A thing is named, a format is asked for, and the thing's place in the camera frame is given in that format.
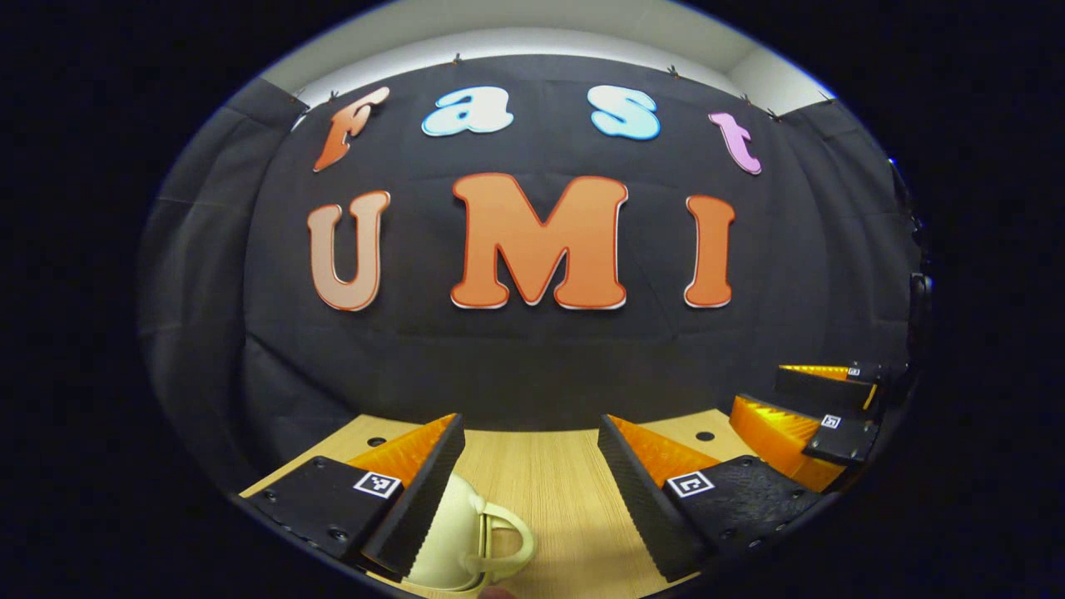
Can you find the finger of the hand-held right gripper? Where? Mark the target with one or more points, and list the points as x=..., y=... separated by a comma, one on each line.
x=844, y=441
x=819, y=387

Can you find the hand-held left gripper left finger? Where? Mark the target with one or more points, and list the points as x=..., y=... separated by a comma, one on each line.
x=428, y=491

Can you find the pale yellow suitcase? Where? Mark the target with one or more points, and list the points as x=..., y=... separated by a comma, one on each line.
x=449, y=532

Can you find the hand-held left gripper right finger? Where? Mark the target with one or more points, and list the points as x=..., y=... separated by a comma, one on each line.
x=641, y=499

